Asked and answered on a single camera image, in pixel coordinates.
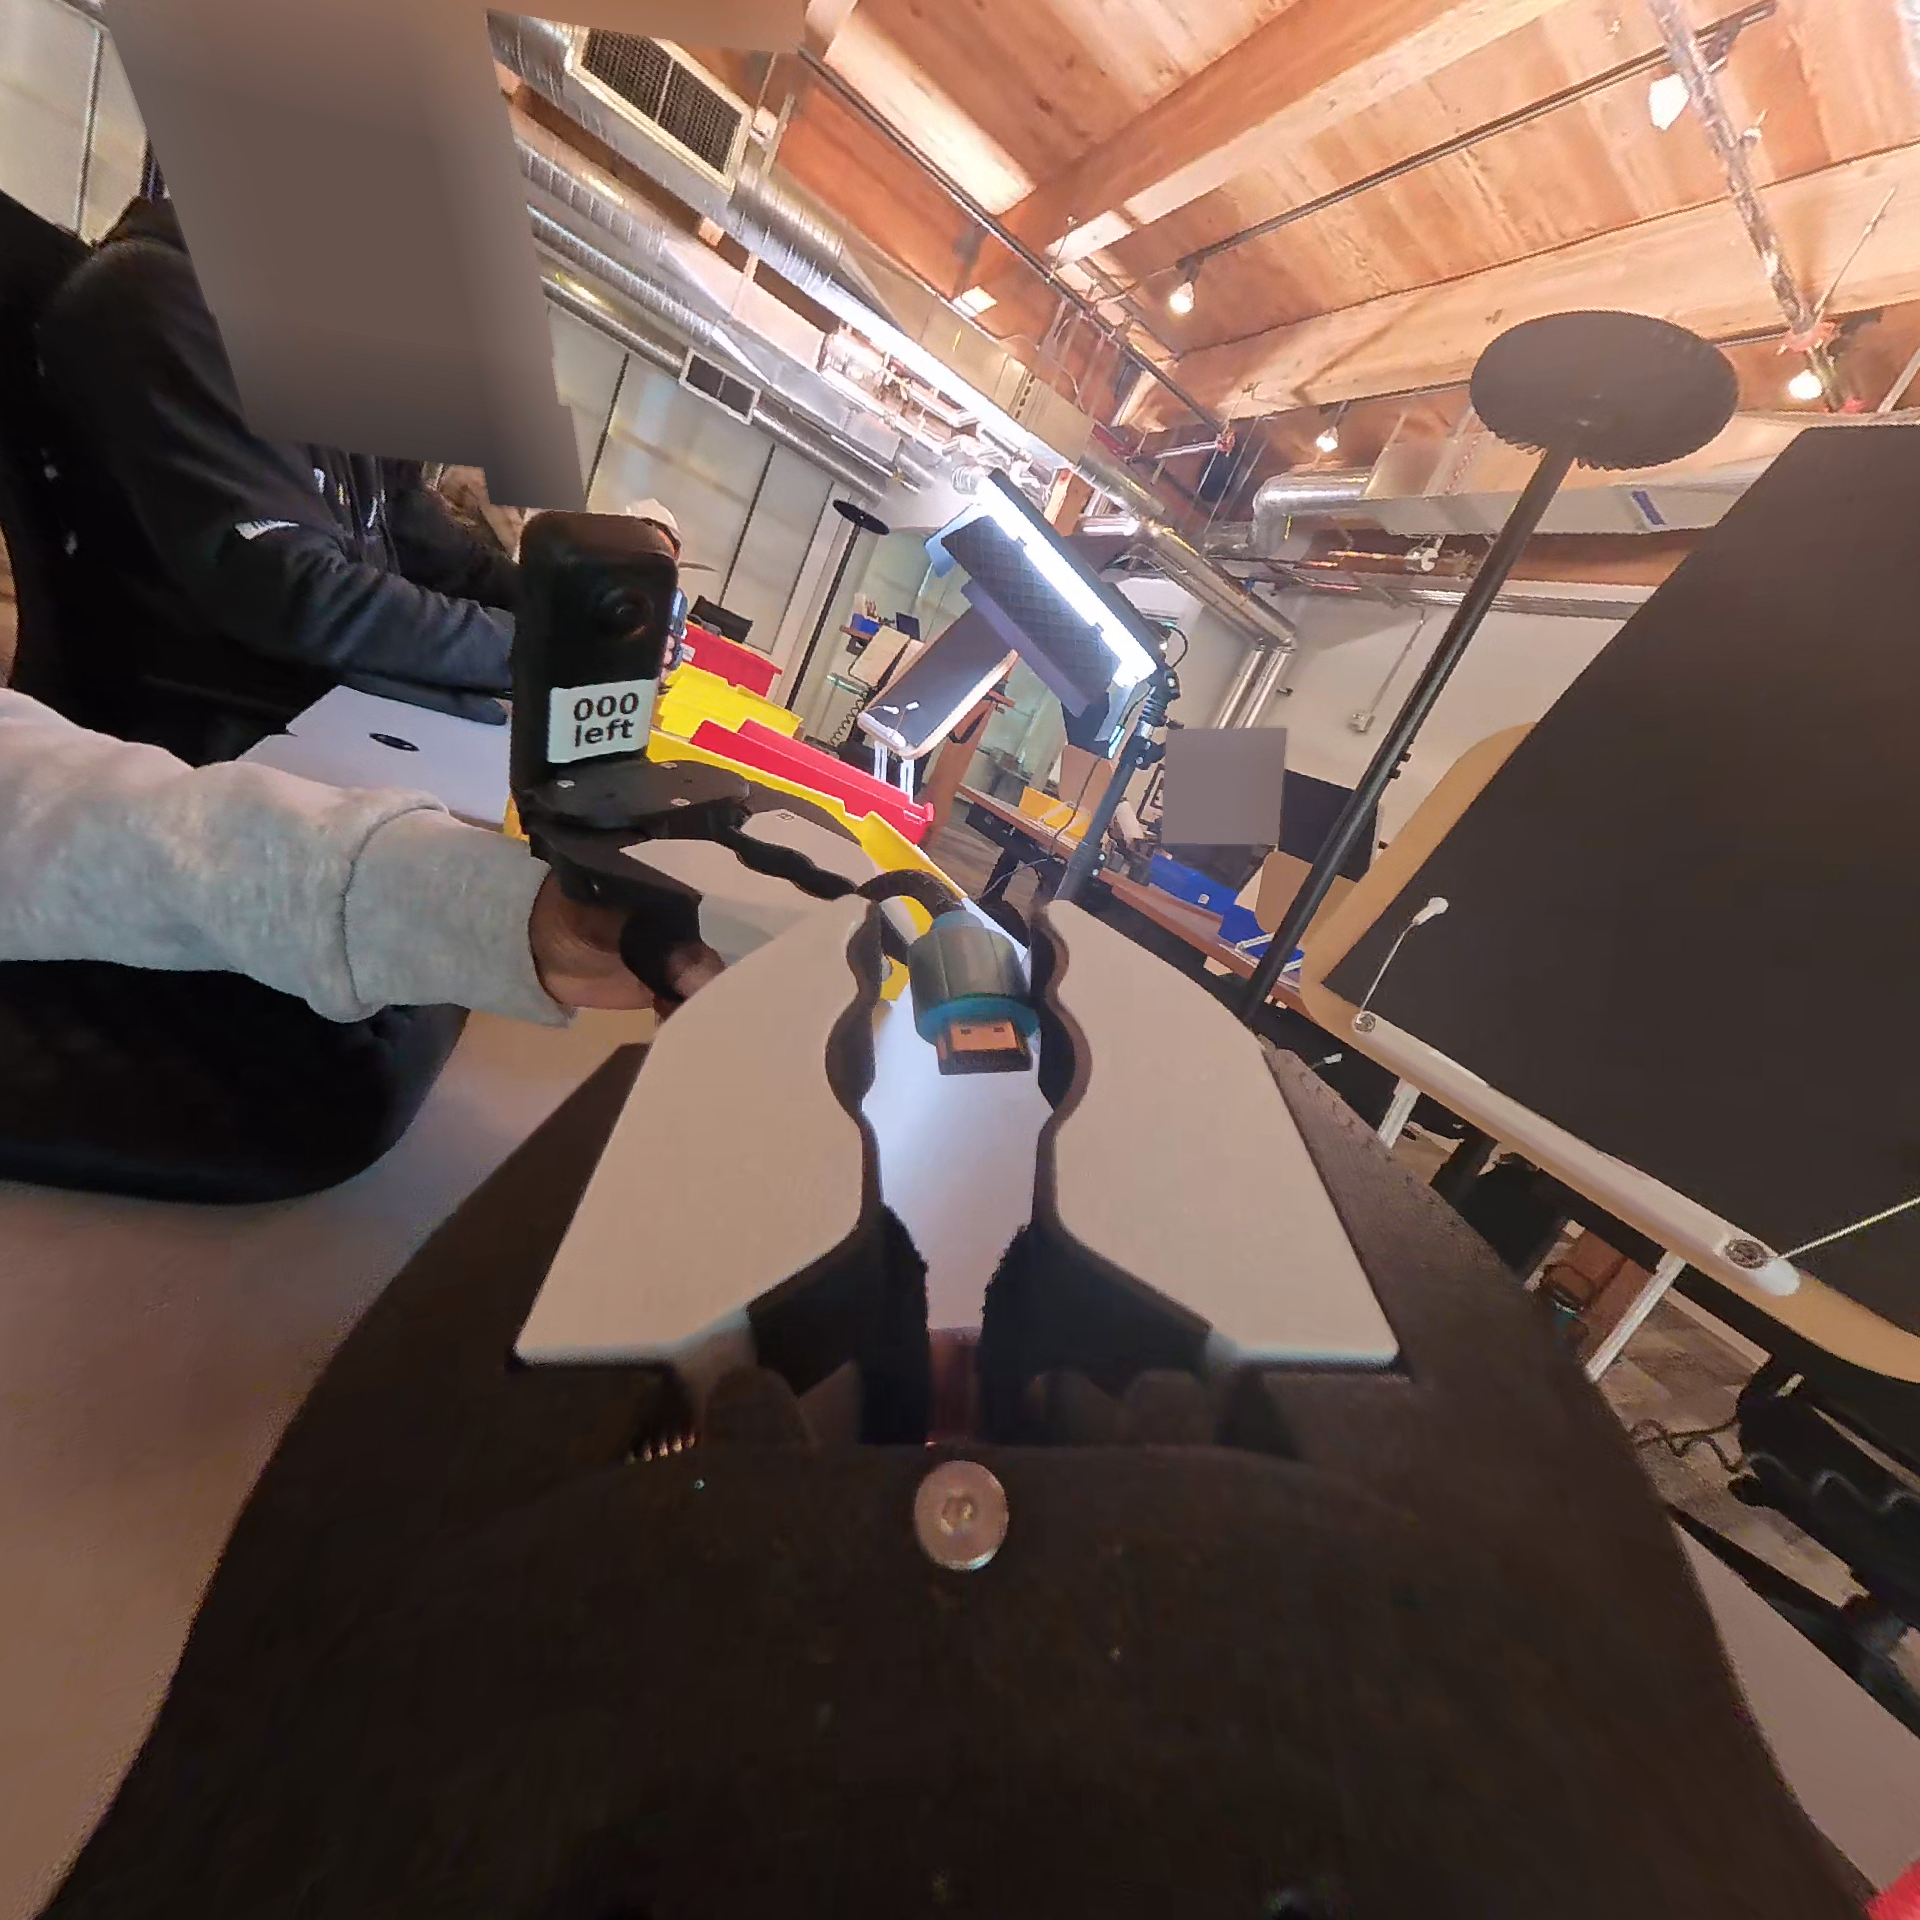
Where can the yellow plastic bin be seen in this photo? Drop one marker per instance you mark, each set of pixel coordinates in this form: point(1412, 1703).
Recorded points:
point(896, 845)
point(712, 706)

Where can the studio light on stand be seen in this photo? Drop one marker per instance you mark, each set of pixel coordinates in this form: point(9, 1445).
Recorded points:
point(1051, 587)

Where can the silver air duct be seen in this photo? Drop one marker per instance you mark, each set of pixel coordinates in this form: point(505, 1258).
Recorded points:
point(779, 240)

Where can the black floor lamp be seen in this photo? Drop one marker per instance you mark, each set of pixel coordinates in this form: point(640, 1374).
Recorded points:
point(1605, 385)
point(857, 514)

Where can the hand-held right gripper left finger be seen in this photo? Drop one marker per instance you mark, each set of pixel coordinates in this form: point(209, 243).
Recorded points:
point(707, 1185)

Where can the black wrist rest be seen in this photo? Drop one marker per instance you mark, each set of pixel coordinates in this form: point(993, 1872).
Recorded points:
point(180, 1080)

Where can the blue plastic bin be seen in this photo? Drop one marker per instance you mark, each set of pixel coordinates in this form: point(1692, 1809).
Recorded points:
point(1230, 913)

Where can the person's left forearm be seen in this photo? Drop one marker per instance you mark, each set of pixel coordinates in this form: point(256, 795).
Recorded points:
point(227, 871)

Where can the red plastic bin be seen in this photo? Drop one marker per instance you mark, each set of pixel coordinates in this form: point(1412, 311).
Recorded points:
point(736, 652)
point(811, 781)

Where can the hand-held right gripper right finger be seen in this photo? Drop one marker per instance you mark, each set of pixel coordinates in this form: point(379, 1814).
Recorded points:
point(1200, 1185)

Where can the black board on white stand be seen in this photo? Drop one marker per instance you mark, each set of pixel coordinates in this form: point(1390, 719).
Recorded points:
point(939, 684)
point(1650, 824)

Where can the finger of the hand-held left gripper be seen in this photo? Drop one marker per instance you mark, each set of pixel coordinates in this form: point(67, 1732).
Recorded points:
point(835, 845)
point(748, 913)

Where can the person's left hand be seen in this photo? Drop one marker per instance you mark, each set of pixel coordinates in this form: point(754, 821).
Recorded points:
point(577, 968)

